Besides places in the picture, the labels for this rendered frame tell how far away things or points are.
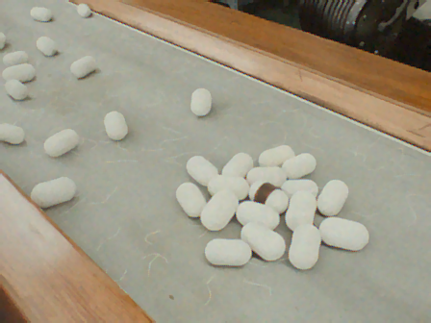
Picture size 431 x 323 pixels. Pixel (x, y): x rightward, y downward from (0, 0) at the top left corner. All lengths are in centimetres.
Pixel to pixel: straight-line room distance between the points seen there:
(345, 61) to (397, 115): 12
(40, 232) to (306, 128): 27
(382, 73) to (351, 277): 28
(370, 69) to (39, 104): 38
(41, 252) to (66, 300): 5
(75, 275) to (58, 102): 30
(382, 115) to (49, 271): 34
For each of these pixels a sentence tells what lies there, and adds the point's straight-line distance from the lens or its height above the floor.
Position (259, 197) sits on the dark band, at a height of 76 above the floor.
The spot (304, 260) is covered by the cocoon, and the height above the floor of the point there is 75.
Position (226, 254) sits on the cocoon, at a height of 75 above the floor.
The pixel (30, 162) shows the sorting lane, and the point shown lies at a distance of 52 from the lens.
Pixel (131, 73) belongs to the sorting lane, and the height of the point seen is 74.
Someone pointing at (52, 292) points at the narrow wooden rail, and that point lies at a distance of 35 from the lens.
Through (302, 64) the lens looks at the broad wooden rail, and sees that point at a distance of 60.
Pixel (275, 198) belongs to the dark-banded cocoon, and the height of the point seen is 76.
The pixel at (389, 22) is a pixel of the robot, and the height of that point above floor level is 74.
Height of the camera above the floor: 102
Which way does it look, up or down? 31 degrees down
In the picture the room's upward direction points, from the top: 1 degrees counter-clockwise
